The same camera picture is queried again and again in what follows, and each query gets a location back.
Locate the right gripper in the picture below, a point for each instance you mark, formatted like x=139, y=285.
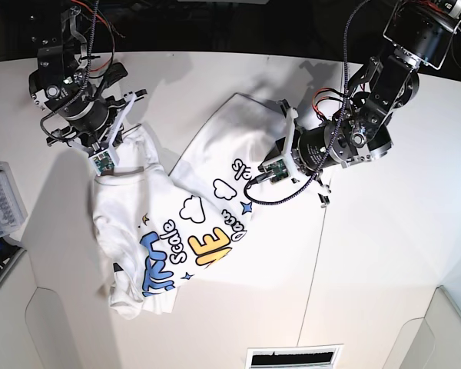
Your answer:
x=92, y=123

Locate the white printed t-shirt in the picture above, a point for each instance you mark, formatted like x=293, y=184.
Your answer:
x=162, y=228

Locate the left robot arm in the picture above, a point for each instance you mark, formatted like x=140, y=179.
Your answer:
x=354, y=120

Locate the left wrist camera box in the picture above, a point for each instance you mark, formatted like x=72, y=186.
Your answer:
x=274, y=170

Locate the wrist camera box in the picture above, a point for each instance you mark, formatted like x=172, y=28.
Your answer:
x=104, y=160
x=274, y=170

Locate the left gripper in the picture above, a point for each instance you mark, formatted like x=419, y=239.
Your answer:
x=305, y=155

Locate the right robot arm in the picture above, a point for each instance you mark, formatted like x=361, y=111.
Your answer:
x=67, y=84

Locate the white table vent slot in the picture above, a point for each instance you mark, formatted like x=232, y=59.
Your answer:
x=323, y=356

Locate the clear plastic parts box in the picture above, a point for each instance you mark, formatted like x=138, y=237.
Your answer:
x=12, y=209

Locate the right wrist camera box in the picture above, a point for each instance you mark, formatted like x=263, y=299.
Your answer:
x=104, y=160

